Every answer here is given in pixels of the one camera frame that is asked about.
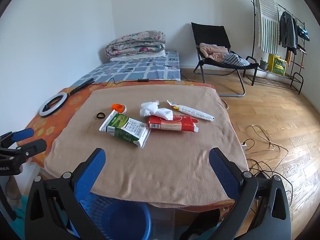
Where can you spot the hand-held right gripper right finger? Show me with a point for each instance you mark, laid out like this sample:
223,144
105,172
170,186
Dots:
222,170

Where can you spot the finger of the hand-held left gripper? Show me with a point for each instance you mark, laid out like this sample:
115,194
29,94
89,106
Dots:
35,147
23,133

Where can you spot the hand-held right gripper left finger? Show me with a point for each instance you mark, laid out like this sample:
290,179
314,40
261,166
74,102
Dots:
90,177

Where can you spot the blue plastic basket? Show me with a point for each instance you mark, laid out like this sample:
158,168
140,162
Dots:
125,217

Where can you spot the colourful white snack wrapper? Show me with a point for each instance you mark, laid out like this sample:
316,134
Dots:
195,112

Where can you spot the orange plastic cup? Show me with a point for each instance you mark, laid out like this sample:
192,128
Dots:
116,106

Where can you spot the white power strip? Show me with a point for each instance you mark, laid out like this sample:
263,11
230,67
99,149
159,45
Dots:
243,145

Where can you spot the person's teal trouser legs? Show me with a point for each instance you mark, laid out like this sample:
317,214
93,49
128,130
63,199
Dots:
21,205

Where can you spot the green milk carton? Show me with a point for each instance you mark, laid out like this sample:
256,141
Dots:
125,128

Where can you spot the beige blanket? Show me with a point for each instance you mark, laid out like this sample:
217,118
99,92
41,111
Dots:
162,155

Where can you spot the red tissue box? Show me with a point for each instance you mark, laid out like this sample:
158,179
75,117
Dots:
170,125

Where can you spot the crumpled white tissue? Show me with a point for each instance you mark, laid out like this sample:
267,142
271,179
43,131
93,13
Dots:
150,108

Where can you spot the striped cloth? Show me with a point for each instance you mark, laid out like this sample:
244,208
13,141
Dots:
235,60

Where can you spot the blue plaid bed sheet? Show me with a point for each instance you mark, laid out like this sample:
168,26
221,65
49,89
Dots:
130,70

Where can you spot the yellow crate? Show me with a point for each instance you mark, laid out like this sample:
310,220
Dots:
276,65

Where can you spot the pink cloth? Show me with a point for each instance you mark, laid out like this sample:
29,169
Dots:
212,51

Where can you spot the black clothes rack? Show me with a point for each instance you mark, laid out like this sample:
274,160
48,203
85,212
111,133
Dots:
254,45

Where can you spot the white folded sheet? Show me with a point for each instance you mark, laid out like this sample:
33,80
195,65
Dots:
140,57

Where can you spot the black folding chair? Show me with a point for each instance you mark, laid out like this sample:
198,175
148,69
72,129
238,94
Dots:
212,33

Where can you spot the folded floral quilt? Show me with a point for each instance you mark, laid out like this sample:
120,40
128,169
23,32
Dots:
135,43

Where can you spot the striped hanging towel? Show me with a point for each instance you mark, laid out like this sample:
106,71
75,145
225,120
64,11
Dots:
267,27

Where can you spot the dark hanging jacket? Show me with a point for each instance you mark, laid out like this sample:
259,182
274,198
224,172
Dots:
286,30

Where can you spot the dark teal hanging bag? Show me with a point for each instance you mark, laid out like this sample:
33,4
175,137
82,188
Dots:
303,33

